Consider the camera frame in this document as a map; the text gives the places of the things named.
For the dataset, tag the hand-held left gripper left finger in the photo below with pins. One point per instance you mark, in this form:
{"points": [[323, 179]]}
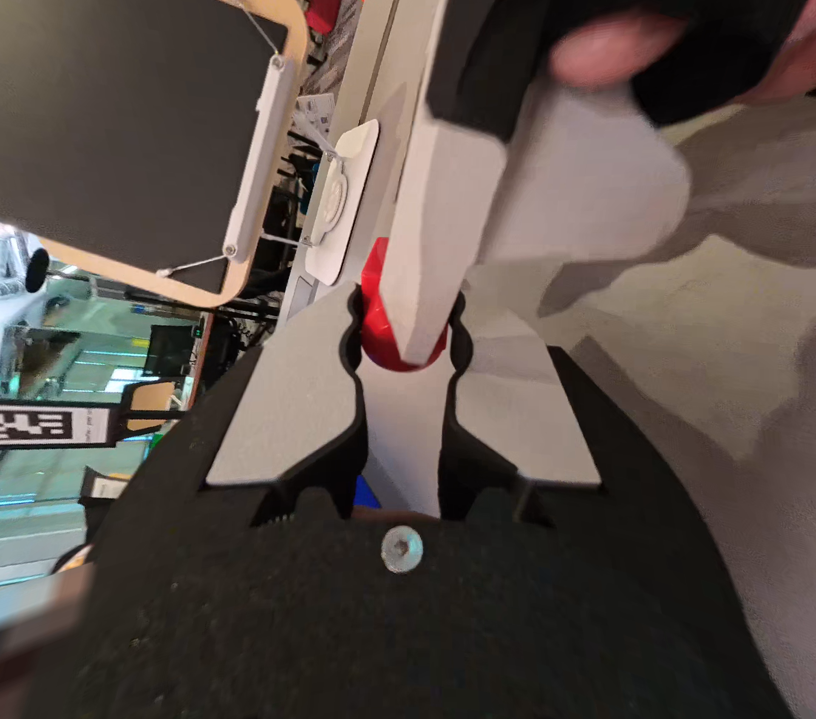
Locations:
{"points": [[287, 406]]}

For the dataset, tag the framed black-white marker sign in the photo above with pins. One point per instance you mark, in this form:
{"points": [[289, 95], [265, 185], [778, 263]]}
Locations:
{"points": [[38, 425]]}

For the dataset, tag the red object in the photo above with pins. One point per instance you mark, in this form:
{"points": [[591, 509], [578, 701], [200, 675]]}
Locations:
{"points": [[376, 336]]}

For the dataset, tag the red bin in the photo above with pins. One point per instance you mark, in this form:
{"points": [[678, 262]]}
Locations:
{"points": [[325, 1]]}

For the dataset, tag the wood-framed black board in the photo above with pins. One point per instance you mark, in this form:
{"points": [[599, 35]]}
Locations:
{"points": [[127, 94]]}

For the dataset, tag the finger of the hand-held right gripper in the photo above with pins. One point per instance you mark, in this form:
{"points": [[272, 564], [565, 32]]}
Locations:
{"points": [[459, 30], [440, 221]]}

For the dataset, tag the black floor lamp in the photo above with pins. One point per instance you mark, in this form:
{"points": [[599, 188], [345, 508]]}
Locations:
{"points": [[37, 271]]}

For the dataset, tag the person's right hand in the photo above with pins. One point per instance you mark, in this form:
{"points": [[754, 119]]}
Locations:
{"points": [[612, 52]]}

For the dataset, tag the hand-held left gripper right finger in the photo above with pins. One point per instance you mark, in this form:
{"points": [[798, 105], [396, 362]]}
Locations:
{"points": [[523, 413]]}

